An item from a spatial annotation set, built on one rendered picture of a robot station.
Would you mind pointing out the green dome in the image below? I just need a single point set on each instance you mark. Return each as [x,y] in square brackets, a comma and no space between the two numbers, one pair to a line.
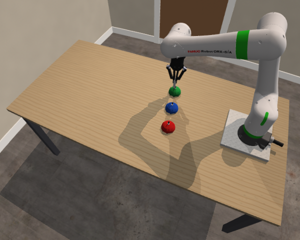
[175,92]

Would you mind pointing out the red bell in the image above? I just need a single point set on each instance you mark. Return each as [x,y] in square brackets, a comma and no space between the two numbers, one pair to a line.
[168,126]

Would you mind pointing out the blue bell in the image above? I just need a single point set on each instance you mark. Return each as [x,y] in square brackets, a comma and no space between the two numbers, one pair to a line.
[171,108]

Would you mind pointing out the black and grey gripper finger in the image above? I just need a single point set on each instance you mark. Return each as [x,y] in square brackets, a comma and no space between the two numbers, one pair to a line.
[170,73]
[181,74]

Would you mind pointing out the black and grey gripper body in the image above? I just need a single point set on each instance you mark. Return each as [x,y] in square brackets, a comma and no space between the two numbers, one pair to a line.
[176,64]

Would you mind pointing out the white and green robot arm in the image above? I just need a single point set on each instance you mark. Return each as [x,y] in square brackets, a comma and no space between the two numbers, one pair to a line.
[266,46]

